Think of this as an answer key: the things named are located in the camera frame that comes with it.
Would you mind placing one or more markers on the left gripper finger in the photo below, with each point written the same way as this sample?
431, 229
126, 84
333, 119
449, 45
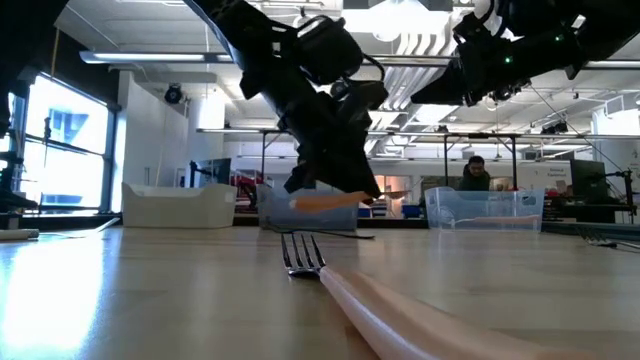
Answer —
364, 162
340, 175

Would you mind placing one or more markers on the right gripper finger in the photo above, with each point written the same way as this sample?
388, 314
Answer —
442, 89
445, 102

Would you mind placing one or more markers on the grey translucent plastic bin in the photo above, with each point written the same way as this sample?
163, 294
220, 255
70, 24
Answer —
310, 220

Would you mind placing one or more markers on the black fork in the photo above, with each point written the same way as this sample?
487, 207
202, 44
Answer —
600, 243

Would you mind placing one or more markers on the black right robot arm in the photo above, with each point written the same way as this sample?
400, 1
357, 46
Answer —
600, 30

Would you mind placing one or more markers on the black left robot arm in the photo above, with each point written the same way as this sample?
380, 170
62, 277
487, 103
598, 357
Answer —
235, 30

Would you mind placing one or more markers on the blue storage crate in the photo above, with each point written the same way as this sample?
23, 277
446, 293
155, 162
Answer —
412, 211

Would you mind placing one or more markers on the person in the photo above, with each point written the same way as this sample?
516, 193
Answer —
475, 175

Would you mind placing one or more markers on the clear plastic bin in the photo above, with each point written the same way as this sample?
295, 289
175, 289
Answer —
450, 200

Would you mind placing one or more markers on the black computer monitor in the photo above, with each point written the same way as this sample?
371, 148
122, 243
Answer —
220, 172
587, 177

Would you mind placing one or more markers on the white plastic bin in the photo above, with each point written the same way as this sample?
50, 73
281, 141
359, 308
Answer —
175, 210

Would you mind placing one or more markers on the long ceiling light strip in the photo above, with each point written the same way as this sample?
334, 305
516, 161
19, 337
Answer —
150, 57

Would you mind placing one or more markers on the large bright window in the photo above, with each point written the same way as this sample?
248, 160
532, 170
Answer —
65, 150

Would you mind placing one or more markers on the black ceiling dome camera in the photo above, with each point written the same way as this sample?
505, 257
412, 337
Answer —
339, 90
173, 95

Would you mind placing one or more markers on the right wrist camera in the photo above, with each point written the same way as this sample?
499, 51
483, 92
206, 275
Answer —
530, 22

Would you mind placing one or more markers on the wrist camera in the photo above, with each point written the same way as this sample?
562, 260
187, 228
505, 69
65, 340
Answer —
327, 50
530, 22

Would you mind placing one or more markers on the black table rail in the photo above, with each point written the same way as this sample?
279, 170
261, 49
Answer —
400, 223

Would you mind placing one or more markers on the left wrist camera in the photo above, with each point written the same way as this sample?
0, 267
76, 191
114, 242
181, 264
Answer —
327, 50

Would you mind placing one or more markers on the black aluminium frame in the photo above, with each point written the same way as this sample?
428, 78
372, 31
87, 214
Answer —
565, 227
75, 222

